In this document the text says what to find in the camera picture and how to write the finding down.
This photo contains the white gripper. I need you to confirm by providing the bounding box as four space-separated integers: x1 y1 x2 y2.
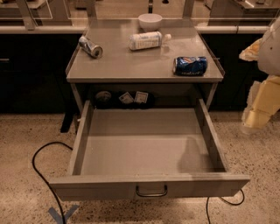
239 17 280 135

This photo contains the blue pepsi can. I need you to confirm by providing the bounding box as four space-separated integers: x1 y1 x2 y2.
173 56 207 76

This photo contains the open grey top drawer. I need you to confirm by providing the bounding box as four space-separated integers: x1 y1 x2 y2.
50 100 249 200

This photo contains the silver soda can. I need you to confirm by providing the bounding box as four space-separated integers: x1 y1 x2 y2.
79 36 103 59

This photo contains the white plastic bottle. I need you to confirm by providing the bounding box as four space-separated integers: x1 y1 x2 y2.
129 31 172 51

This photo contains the white paper tag right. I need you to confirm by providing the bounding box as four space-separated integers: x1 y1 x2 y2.
135 91 149 103

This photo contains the white paper tag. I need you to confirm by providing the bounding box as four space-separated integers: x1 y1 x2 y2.
119 92 134 104
135 91 149 103

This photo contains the white bowl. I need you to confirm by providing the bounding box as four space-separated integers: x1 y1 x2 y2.
138 13 163 32

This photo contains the white paper tag left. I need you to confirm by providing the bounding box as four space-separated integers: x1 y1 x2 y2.
119 92 134 104

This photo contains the grey metal cabinet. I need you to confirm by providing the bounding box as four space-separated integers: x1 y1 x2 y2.
66 18 224 110

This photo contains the round dark object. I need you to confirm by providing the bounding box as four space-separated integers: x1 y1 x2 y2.
94 91 112 108

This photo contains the blue tape cross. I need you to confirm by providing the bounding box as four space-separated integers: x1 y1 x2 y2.
48 205 79 224

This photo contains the black floor cable right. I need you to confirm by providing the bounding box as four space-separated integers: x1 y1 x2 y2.
205 188 245 224

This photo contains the black floor cable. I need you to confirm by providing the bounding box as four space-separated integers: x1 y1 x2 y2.
31 141 74 224
205 188 245 224

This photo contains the black drawer handle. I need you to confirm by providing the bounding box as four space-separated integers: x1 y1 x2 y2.
136 185 168 198

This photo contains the black floor cable left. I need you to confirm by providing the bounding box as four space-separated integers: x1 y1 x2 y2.
31 141 74 224

